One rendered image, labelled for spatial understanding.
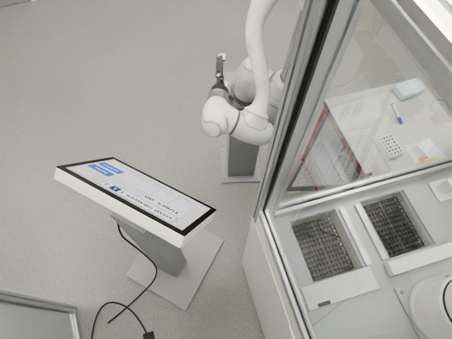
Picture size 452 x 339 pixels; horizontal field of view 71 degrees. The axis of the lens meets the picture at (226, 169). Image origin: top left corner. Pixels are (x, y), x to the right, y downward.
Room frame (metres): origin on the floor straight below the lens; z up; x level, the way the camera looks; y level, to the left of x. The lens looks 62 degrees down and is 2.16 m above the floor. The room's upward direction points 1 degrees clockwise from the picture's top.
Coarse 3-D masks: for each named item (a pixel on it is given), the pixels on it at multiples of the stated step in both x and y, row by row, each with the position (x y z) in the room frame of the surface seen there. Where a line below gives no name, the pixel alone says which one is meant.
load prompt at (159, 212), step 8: (104, 184) 0.46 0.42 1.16; (112, 184) 0.47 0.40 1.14; (120, 192) 0.43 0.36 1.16; (128, 192) 0.44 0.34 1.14; (136, 200) 0.40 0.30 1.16; (144, 200) 0.41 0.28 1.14; (144, 208) 0.37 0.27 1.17; (152, 208) 0.38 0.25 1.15; (160, 216) 0.35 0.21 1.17; (168, 216) 0.35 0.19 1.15
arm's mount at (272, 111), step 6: (228, 72) 1.36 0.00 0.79; (234, 72) 1.37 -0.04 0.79; (222, 78) 1.32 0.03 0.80; (228, 78) 1.32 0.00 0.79; (234, 78) 1.32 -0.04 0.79; (228, 84) 1.27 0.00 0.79; (228, 90) 1.23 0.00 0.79; (270, 108) 1.12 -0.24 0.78; (270, 114) 1.08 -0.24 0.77; (276, 114) 1.08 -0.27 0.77; (270, 120) 1.04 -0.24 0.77
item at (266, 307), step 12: (252, 240) 0.39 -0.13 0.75; (252, 252) 0.36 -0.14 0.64; (252, 264) 0.33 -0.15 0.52; (252, 276) 0.29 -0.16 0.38; (264, 276) 0.23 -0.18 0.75; (252, 288) 0.25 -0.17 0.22; (264, 288) 0.20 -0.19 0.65; (264, 300) 0.16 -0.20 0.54; (264, 312) 0.12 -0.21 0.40; (276, 312) 0.09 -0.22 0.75; (264, 324) 0.07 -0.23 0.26; (276, 324) 0.05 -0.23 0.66; (264, 336) 0.01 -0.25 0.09; (276, 336) 0.01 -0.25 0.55
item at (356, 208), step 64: (320, 64) 0.38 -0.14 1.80; (384, 64) 0.28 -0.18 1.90; (320, 128) 0.32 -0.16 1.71; (384, 128) 0.23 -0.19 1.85; (448, 128) 0.18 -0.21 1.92; (320, 192) 0.25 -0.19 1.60; (384, 192) 0.17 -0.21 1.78; (448, 192) 0.13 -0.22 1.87; (320, 256) 0.16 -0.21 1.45; (384, 256) 0.11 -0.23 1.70; (448, 256) 0.08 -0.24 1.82; (320, 320) 0.04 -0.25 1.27; (384, 320) 0.03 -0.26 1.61; (448, 320) 0.02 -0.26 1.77
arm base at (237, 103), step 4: (232, 84) 1.26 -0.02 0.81; (232, 88) 1.23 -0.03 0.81; (232, 92) 1.18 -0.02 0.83; (232, 96) 1.16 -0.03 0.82; (232, 100) 1.15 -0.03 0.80; (236, 100) 1.13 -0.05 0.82; (240, 100) 1.12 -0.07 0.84; (232, 104) 1.12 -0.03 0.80; (236, 104) 1.12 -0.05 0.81; (240, 104) 1.11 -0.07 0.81; (244, 104) 1.11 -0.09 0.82; (248, 104) 1.10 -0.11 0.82; (236, 108) 1.09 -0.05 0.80; (240, 108) 1.10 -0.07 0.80
